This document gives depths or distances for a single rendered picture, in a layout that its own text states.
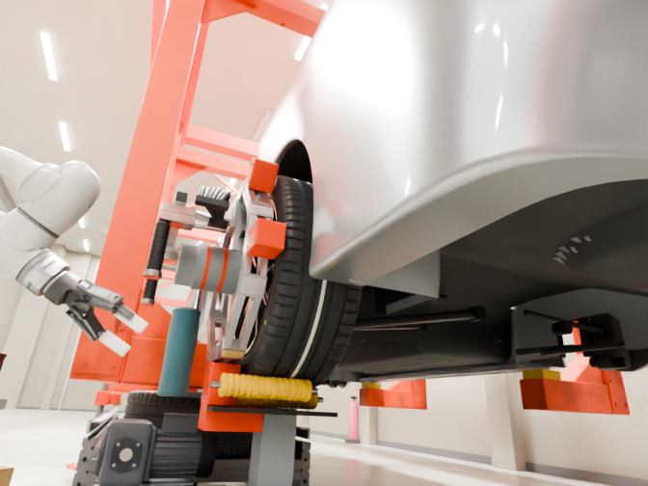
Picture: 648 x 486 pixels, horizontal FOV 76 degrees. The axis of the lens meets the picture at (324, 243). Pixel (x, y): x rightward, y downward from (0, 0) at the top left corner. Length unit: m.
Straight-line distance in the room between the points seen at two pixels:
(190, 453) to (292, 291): 0.69
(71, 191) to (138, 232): 0.74
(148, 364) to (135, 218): 0.57
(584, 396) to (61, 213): 2.64
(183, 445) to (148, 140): 1.22
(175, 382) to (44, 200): 0.61
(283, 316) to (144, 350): 0.76
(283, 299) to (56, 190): 0.56
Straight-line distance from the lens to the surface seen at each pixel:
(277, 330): 1.05
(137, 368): 1.67
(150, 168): 1.90
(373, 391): 4.16
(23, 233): 1.07
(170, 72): 2.20
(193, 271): 1.25
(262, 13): 2.79
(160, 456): 1.50
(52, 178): 1.08
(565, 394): 2.74
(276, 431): 1.26
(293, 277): 1.03
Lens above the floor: 0.46
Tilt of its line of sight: 22 degrees up
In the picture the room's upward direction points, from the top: 3 degrees clockwise
